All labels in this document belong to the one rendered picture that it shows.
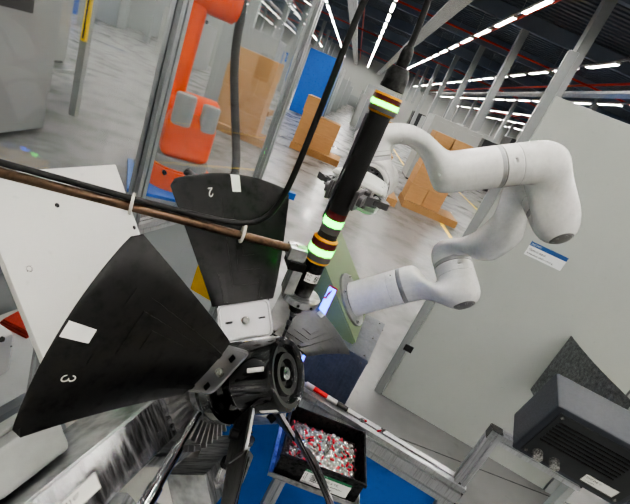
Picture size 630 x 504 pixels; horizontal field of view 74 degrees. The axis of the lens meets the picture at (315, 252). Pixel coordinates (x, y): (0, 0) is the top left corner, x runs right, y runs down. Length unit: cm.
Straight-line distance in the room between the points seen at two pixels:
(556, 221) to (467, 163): 27
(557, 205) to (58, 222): 98
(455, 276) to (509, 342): 140
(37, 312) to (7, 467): 22
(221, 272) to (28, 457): 35
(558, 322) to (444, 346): 63
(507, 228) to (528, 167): 28
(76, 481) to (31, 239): 35
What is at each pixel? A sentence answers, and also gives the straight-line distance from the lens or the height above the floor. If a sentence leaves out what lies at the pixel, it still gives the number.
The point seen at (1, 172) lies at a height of 139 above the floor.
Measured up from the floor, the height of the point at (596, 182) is 171.
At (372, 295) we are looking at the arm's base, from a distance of 140.
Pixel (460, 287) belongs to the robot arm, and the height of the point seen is 127.
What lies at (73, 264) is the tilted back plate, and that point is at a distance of 78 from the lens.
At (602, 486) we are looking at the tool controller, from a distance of 129.
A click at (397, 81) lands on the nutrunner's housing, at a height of 169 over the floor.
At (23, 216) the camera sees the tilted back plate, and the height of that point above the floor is 131.
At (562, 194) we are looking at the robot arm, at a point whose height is 163.
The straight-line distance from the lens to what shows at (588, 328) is 271.
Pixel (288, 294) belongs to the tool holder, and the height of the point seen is 131.
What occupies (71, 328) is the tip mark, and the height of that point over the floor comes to 135.
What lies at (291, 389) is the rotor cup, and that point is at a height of 120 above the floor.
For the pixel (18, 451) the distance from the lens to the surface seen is 63.
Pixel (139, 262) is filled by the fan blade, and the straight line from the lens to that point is 49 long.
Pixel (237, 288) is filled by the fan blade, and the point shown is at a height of 129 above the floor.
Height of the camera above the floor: 165
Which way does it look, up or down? 21 degrees down
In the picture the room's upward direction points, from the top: 23 degrees clockwise
